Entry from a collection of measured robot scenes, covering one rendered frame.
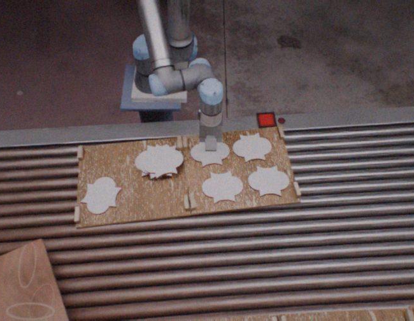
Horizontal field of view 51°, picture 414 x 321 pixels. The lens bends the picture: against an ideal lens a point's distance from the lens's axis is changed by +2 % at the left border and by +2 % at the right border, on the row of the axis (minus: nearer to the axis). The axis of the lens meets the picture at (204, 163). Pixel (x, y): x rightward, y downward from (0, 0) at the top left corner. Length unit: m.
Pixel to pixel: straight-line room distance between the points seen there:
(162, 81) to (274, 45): 2.17
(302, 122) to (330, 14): 2.13
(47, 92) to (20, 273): 2.03
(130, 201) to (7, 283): 0.47
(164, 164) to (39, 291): 0.59
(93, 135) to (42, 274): 0.63
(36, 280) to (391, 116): 1.50
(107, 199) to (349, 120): 1.05
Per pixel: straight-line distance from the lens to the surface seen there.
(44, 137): 1.87
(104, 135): 1.80
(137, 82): 1.93
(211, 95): 1.36
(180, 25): 1.73
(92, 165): 1.71
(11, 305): 1.45
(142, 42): 1.83
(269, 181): 1.62
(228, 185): 1.59
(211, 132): 1.52
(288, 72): 3.32
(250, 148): 1.69
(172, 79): 1.43
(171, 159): 1.60
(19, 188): 1.77
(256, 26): 3.66
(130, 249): 1.53
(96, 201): 1.61
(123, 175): 1.65
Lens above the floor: 2.34
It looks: 58 degrees down
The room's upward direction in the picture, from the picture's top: straight up
